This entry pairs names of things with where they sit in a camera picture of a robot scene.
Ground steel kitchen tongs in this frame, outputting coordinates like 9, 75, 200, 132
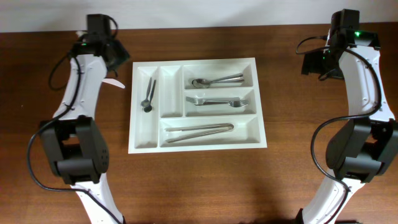
165, 123, 234, 143

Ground left black cable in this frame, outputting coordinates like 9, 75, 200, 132
26, 15, 124, 224

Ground steel fork pointing down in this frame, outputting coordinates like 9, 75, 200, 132
202, 100, 249, 108

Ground pink plastic knife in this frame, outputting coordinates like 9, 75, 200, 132
102, 78, 126, 89

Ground black cable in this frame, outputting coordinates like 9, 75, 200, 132
295, 35, 383, 224
26, 15, 124, 224

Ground steel fork pointing up-left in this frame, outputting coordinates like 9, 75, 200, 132
185, 96, 234, 106

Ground large steel spoon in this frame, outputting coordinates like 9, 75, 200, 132
192, 73, 244, 88
192, 77, 244, 88

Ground white plastic cutlery tray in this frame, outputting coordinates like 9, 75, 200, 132
128, 58, 267, 154

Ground small steel teaspoon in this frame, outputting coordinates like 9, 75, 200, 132
141, 77, 152, 108
144, 80, 157, 113

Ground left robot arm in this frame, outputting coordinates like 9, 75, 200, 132
37, 14, 129, 223

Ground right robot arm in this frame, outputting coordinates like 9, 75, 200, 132
294, 9, 397, 223

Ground right black cable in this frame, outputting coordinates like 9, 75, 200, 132
295, 35, 383, 224

